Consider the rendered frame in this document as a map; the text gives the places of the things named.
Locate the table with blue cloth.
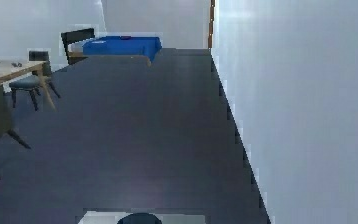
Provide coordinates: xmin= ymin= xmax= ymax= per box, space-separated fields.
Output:
xmin=82 ymin=35 xmax=163 ymax=67

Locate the dark blue round object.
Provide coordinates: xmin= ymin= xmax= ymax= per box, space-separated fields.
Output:
xmin=116 ymin=212 xmax=163 ymax=224

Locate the black wooden chair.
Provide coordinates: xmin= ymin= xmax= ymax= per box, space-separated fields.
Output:
xmin=60 ymin=27 xmax=97 ymax=66

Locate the brown door frame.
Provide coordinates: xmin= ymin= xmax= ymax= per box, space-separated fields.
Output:
xmin=207 ymin=0 xmax=217 ymax=50

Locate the light wooden table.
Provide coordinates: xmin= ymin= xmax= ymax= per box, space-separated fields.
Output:
xmin=0 ymin=59 xmax=57 ymax=111

